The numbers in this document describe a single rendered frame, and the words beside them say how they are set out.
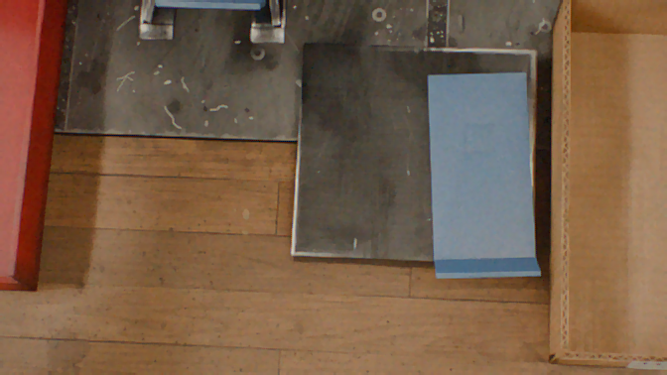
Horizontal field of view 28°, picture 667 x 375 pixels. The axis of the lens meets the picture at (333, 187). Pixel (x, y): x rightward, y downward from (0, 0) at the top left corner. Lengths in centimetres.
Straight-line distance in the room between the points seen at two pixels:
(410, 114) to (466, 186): 7
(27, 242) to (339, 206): 22
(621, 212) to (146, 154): 35
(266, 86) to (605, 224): 27
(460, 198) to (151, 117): 24
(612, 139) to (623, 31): 8
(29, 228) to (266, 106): 19
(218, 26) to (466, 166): 22
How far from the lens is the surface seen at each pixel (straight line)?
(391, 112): 96
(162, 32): 93
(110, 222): 98
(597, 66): 100
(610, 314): 95
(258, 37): 91
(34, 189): 96
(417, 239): 93
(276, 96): 99
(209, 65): 100
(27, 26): 104
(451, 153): 95
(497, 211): 94
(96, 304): 97
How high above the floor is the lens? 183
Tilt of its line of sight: 75 degrees down
